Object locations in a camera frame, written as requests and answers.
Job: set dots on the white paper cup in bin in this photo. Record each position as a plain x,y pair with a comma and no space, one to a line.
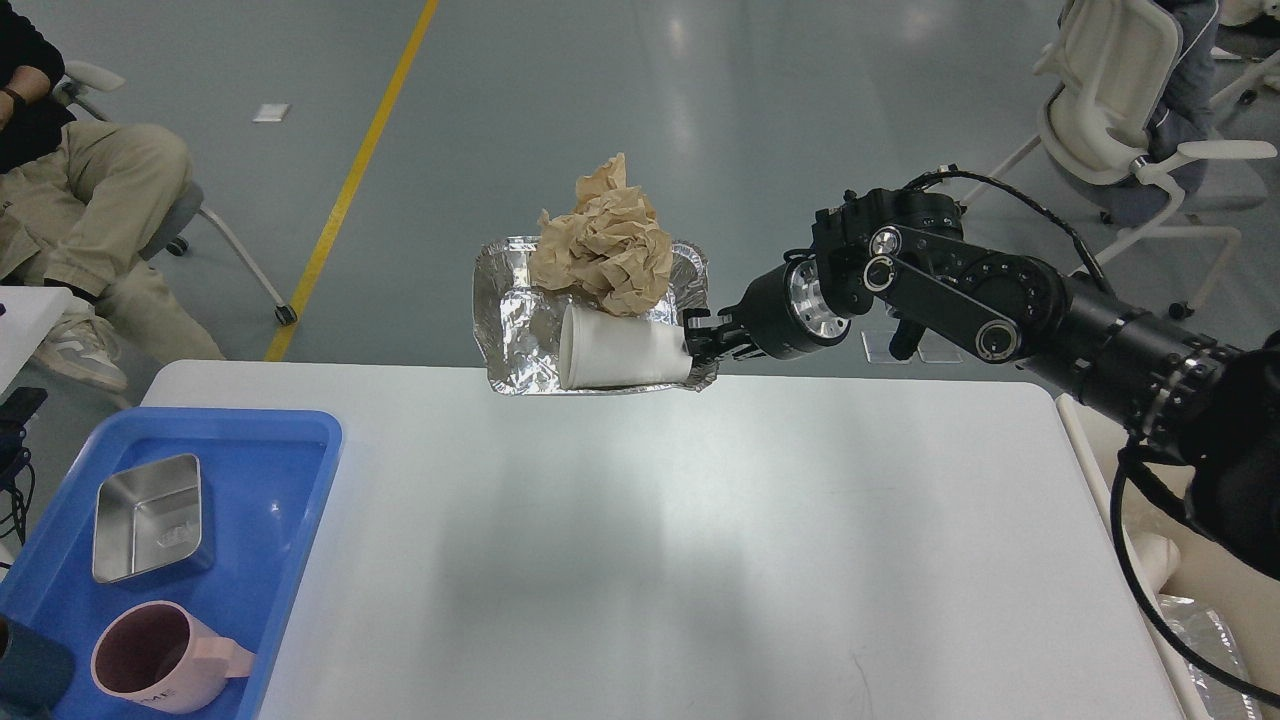
1156,559

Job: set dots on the white side table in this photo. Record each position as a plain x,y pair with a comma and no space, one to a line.
29,313

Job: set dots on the seated person in blue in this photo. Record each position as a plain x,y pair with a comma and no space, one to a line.
1183,114

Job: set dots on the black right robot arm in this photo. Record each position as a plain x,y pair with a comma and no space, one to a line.
1201,417

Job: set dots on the grey office chair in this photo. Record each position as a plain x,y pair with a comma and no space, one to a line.
81,77

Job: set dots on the beige plastic bin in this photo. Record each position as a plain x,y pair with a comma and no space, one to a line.
1247,600

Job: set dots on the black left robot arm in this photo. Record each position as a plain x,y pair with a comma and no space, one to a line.
20,407

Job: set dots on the white paper cup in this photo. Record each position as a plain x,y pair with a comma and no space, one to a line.
1156,559
599,350

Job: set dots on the brown paper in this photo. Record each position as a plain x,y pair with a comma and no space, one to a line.
609,246

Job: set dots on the blue plastic tray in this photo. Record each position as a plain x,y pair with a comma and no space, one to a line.
268,473

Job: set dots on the aluminium foil tray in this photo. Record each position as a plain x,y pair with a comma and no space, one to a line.
517,324

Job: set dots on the stainless steel rectangular tin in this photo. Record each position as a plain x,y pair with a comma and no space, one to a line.
153,524

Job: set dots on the white office chair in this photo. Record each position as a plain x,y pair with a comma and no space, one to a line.
1113,60

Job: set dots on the seated person in khaki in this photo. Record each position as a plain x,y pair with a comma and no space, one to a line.
81,200

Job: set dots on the pink mug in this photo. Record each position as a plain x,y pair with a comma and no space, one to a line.
160,656

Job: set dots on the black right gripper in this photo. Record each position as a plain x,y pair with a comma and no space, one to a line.
783,312

